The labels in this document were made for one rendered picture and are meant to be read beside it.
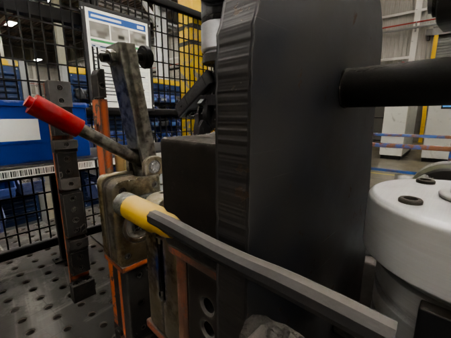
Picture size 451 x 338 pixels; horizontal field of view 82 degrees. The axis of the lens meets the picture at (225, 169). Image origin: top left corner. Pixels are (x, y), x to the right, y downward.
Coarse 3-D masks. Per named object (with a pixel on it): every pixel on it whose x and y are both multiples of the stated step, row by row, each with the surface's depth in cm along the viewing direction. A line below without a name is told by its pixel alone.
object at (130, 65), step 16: (112, 48) 31; (128, 48) 31; (144, 48) 33; (112, 64) 31; (128, 64) 31; (144, 64) 34; (128, 80) 31; (128, 96) 32; (144, 96) 33; (128, 112) 33; (144, 112) 34; (128, 128) 34; (144, 128) 34; (128, 144) 36; (144, 144) 34
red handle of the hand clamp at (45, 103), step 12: (36, 96) 26; (36, 108) 26; (48, 108) 27; (60, 108) 28; (48, 120) 27; (60, 120) 28; (72, 120) 28; (72, 132) 29; (84, 132) 30; (96, 132) 31; (96, 144) 32; (108, 144) 32; (120, 144) 33; (120, 156) 34; (132, 156) 34
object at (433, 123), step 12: (432, 108) 620; (444, 108) 605; (432, 120) 624; (444, 120) 611; (432, 132) 628; (444, 132) 614; (432, 144) 631; (444, 144) 618; (432, 156) 635; (444, 156) 621
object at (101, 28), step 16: (96, 16) 78; (112, 16) 81; (128, 16) 85; (96, 32) 79; (112, 32) 82; (128, 32) 86; (144, 32) 90; (96, 64) 80; (112, 80) 84; (144, 80) 92; (112, 96) 85
